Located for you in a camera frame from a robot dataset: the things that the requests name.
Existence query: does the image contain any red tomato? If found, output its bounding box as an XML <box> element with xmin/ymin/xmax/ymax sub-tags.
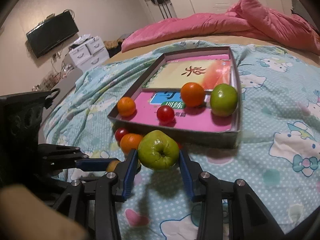
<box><xmin>114</xmin><ymin>128</ymin><xmax>129</xmax><ymax>142</ymax></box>
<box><xmin>157</xmin><ymin>106</ymin><xmax>175</xmax><ymax>124</ymax></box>

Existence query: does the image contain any large orange tangerine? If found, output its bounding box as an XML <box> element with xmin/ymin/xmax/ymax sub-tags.
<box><xmin>120</xmin><ymin>133</ymin><xmax>143</xmax><ymax>155</ymax></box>

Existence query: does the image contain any lumpy green apple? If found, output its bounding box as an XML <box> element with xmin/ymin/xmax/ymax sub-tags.
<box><xmin>137</xmin><ymin>130</ymin><xmax>180</xmax><ymax>171</ymax></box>

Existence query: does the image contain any round green apple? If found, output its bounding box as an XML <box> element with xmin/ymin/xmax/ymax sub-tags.
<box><xmin>210</xmin><ymin>83</ymin><xmax>238</xmax><ymax>117</ymax></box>

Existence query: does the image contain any small yellow-brown fruit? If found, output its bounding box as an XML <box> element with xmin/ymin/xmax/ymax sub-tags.
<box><xmin>106</xmin><ymin>160</ymin><xmax>121</xmax><ymax>172</ymax></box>

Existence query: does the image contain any left orange in tray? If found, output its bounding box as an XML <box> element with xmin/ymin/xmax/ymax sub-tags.
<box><xmin>117</xmin><ymin>97</ymin><xmax>136</xmax><ymax>117</ymax></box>

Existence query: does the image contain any orange in tray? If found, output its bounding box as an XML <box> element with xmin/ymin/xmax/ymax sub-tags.
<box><xmin>117</xmin><ymin>97</ymin><xmax>136</xmax><ymax>117</ymax></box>
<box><xmin>180</xmin><ymin>82</ymin><xmax>206</xmax><ymax>107</ymax></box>

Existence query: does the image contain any teal Hello Kitty blanket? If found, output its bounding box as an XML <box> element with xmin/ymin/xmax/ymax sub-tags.
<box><xmin>43</xmin><ymin>40</ymin><xmax>319</xmax><ymax>239</ymax></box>

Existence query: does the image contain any white drawer cabinet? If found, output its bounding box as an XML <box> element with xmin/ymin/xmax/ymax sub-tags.
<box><xmin>63</xmin><ymin>36</ymin><xmax>110</xmax><ymax>73</ymax></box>

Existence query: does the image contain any pink workbook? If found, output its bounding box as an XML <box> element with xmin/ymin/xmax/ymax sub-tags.
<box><xmin>128</xmin><ymin>54</ymin><xmax>232</xmax><ymax>132</ymax></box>

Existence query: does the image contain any yellow orange book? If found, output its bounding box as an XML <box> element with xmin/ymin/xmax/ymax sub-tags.
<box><xmin>142</xmin><ymin>60</ymin><xmax>231</xmax><ymax>91</ymax></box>

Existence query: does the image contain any yellow-brown plush toy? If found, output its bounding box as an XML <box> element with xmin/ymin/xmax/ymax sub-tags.
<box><xmin>104</xmin><ymin>39</ymin><xmax>124</xmax><ymax>50</ymax></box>

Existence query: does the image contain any right orange in tray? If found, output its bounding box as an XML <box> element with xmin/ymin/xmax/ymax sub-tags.
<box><xmin>180</xmin><ymin>82</ymin><xmax>206</xmax><ymax>107</ymax></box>

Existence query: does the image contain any grey cardboard tray box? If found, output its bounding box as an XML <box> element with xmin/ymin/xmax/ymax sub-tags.
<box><xmin>108</xmin><ymin>46</ymin><xmax>241</xmax><ymax>148</ymax></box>

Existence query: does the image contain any beige bed sheet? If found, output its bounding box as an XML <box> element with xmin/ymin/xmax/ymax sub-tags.
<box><xmin>104</xmin><ymin>35</ymin><xmax>319</xmax><ymax>68</ymax></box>

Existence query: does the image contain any pink quilt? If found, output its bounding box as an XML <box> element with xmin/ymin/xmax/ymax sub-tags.
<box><xmin>121</xmin><ymin>0</ymin><xmax>319</xmax><ymax>54</ymax></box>

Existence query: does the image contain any black wall television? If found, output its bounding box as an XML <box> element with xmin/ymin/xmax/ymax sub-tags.
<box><xmin>26</xmin><ymin>11</ymin><xmax>79</xmax><ymax>58</ymax></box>

